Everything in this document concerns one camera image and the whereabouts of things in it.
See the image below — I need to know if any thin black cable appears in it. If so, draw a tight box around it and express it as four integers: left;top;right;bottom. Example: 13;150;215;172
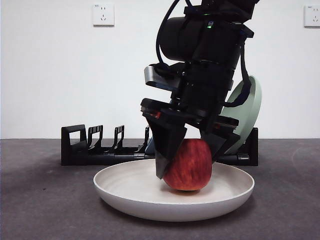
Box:
155;0;182;70

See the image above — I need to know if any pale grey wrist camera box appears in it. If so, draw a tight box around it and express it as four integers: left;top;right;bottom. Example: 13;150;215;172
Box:
143;64;182;92

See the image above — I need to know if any cream yellow plate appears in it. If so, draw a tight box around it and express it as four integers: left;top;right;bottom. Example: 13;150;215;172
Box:
93;159;256;223

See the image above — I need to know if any white wall socket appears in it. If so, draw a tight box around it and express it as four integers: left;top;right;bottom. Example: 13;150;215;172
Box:
303;4;320;29
92;3;116;27

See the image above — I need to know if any red apple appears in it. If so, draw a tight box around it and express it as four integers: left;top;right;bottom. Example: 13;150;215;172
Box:
162;139;213;192

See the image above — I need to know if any green plate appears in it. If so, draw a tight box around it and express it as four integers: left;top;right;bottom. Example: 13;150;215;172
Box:
218;75;263;155

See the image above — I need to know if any thick black sleeved cable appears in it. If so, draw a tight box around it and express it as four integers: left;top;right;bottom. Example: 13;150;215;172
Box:
223;24;254;108

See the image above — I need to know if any black plate rack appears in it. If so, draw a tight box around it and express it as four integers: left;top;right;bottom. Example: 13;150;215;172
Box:
60;124;259;167

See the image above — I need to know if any blue plate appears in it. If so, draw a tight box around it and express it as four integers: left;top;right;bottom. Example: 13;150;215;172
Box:
144;136;157;155

